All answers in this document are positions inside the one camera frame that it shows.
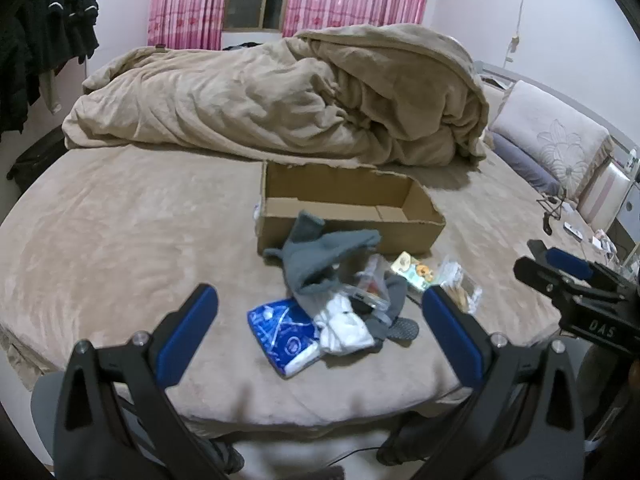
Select dark suitcase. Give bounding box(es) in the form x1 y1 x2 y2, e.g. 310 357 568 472
6 127 68 181

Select beige bed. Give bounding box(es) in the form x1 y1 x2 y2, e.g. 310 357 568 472
0 140 608 431

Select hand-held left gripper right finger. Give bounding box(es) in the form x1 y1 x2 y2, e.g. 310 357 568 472
410 285 586 480

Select colourful sticker packet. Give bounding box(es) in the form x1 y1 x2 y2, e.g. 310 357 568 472
390 252 437 293

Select grey sock with dotted sole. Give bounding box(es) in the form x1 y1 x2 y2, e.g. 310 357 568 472
362 277 421 348

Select grey bed headboard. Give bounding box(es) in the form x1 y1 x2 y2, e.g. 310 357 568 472
474 60 640 161

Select grey-blue pillow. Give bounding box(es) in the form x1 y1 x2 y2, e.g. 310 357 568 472
492 132 561 196

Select wall cable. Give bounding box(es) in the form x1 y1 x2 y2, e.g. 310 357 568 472
505 0 530 68

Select black floor cable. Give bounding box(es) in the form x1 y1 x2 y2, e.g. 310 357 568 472
327 446 382 467

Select cotton swab bag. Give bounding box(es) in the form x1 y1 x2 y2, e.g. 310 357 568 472
434 255 483 314

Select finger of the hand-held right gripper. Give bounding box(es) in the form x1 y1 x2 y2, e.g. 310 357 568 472
527 239 640 294
514 256 585 311

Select white socks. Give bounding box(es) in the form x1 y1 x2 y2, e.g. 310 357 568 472
314 294 376 356

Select clear plastic case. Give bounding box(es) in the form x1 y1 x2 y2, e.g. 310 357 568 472
342 260 391 312

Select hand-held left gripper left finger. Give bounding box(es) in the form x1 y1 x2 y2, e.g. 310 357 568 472
52 282 221 480

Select white embroidered pillow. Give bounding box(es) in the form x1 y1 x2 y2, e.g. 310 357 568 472
487 80 613 201

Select grey hanging garment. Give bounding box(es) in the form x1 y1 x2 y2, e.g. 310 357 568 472
37 67 63 113

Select beige duvet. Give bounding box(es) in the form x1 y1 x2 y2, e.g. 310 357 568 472
64 24 491 167

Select blue tissue packet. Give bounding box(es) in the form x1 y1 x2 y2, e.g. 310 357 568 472
247 299 321 380

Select brown cardboard box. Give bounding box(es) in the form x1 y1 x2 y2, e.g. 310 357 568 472
256 160 447 258

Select black hanging clothes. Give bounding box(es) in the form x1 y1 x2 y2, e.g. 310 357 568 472
0 0 101 133

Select pink striped cushion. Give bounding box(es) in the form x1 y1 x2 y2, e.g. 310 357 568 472
580 162 632 226

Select nightstand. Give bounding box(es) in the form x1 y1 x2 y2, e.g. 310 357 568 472
607 200 640 273

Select person's dark shoe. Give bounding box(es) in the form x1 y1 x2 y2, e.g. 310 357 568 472
209 437 246 474
376 414 432 467

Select grey knit sock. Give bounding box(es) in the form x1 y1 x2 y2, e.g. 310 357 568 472
262 211 382 306

